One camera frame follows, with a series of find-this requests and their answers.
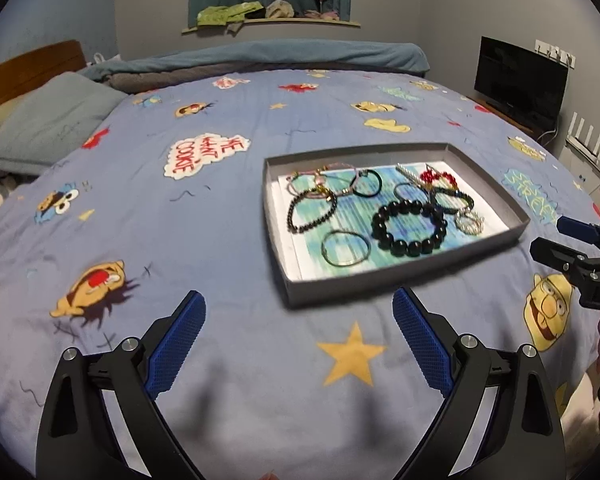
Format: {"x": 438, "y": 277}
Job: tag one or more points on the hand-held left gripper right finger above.
{"x": 422, "y": 345}

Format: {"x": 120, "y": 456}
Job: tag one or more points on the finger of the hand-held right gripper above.
{"x": 575, "y": 229}
{"x": 550, "y": 252}

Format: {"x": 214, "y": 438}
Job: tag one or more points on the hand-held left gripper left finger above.
{"x": 177, "y": 345}

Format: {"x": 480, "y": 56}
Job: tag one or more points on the grey cardboard tray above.
{"x": 380, "y": 285}

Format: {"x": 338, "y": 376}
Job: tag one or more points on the person's right forearm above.
{"x": 585, "y": 410}

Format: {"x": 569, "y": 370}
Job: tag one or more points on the white wifi router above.
{"x": 587, "y": 175}

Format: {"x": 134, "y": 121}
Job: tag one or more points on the blue cartoon printed bedsheet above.
{"x": 180, "y": 260}

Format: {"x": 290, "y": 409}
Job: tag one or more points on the wooden monitor stand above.
{"x": 505, "y": 112}

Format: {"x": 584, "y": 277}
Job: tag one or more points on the printed paper sheet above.
{"x": 352, "y": 210}

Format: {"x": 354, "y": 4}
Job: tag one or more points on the black monitor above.
{"x": 520, "y": 75}

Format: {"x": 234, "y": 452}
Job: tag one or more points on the grey-green pillow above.
{"x": 55, "y": 120}

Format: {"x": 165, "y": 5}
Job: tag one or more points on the grey blanket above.
{"x": 145, "y": 82}

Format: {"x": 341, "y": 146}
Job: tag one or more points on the teal duvet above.
{"x": 280, "y": 55}

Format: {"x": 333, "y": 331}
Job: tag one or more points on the wooden headboard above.
{"x": 30, "y": 65}

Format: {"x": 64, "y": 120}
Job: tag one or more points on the pink cloth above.
{"x": 322, "y": 13}

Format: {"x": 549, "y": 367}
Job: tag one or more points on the green cloth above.
{"x": 220, "y": 15}

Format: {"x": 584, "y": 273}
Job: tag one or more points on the wooden window shelf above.
{"x": 290, "y": 21}

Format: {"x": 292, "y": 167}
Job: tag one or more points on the beige cloth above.
{"x": 279, "y": 9}

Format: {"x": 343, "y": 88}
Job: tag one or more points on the white wall hook rack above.
{"x": 555, "y": 52}

